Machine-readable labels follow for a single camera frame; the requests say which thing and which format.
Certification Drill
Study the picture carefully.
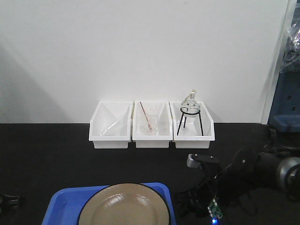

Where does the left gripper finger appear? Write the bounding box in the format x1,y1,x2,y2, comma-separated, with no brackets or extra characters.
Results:
0,194,25,211

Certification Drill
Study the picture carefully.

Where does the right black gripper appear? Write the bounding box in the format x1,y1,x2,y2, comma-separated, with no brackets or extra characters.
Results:
175,175,221,219

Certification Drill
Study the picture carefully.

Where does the blue plastic tray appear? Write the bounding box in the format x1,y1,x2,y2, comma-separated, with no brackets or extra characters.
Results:
42,182,177,225

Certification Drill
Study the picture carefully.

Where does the beige enamel plate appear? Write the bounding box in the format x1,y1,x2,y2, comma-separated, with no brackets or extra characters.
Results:
77,183,171,225

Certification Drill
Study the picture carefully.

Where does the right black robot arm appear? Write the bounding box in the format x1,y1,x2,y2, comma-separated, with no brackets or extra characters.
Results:
175,148,300,225

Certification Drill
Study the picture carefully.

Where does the right green circuit board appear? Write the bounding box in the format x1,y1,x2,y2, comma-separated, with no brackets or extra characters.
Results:
207,199,223,219

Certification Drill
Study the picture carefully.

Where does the right white storage bin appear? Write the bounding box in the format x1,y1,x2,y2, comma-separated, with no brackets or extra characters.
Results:
169,101,215,149

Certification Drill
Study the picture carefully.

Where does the white storage bin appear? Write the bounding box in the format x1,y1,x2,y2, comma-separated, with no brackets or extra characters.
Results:
169,101,215,149
132,101,173,148
89,101,133,149

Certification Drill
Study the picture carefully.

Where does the middle white storage bin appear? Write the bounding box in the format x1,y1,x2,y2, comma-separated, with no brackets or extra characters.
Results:
132,101,173,148

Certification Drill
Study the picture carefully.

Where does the small glass beaker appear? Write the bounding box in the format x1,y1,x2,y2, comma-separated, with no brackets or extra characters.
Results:
141,114,158,135

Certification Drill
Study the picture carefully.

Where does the glass stirring rod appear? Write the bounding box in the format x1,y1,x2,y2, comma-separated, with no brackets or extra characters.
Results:
100,119,123,136

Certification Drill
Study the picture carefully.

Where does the left white storage bin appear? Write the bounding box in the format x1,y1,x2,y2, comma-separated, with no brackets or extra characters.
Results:
89,101,133,149

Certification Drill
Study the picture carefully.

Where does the clear plastic bag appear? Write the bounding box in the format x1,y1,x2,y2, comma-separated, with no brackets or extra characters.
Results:
280,11,300,73

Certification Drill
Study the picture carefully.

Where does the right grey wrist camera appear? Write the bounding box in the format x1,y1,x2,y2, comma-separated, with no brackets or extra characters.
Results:
187,154,219,168

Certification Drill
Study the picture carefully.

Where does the black wire tripod stand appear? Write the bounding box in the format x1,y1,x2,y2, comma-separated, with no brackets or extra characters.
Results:
177,108,205,136

